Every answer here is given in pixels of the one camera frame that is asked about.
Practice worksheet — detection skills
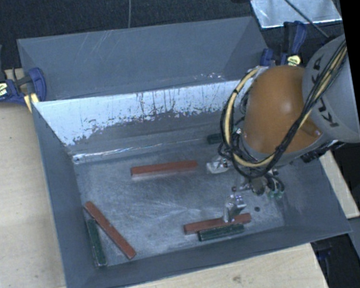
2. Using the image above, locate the grey metal bin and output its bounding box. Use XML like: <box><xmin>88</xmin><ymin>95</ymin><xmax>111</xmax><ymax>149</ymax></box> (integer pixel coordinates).
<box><xmin>16</xmin><ymin>0</ymin><xmax>357</xmax><ymax>288</ymax></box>

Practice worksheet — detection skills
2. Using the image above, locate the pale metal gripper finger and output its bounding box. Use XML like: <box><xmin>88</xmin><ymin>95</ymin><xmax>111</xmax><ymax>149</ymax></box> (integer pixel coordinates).
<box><xmin>220</xmin><ymin>194</ymin><xmax>239</xmax><ymax>224</ymax></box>
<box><xmin>230</xmin><ymin>192</ymin><xmax>249</xmax><ymax>218</ymax></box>

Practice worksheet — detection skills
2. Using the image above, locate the dark green flat block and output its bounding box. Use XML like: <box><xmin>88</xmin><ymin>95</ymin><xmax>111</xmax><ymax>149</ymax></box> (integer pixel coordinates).
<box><xmin>86</xmin><ymin>217</ymin><xmax>109</xmax><ymax>268</ymax></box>
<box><xmin>196</xmin><ymin>221</ymin><xmax>246</xmax><ymax>243</ymax></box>

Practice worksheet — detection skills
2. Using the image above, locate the red-brown flat block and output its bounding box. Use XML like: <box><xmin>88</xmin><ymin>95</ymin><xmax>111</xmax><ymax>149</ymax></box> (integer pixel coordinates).
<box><xmin>82</xmin><ymin>195</ymin><xmax>138</xmax><ymax>267</ymax></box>
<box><xmin>183</xmin><ymin>212</ymin><xmax>253</xmax><ymax>236</ymax></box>
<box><xmin>129</xmin><ymin>156</ymin><xmax>200</xmax><ymax>182</ymax></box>

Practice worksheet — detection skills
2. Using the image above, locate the pale wood flat board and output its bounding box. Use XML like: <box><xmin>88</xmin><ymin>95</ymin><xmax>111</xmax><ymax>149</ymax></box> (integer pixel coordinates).
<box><xmin>0</xmin><ymin>94</ymin><xmax>68</xmax><ymax>288</ymax></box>

